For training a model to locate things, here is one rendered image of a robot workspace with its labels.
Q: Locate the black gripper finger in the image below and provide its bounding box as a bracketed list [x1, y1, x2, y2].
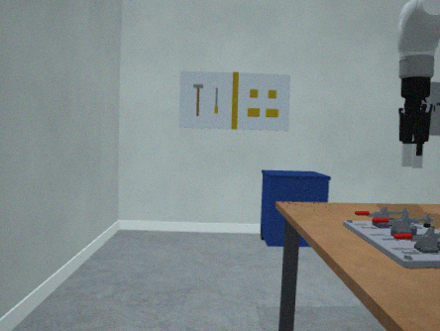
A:
[398, 104, 413, 166]
[409, 100, 433, 168]

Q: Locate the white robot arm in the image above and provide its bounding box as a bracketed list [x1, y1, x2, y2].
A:
[397, 0, 440, 79]

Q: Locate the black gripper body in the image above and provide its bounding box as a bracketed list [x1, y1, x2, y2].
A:
[401, 76, 431, 116]

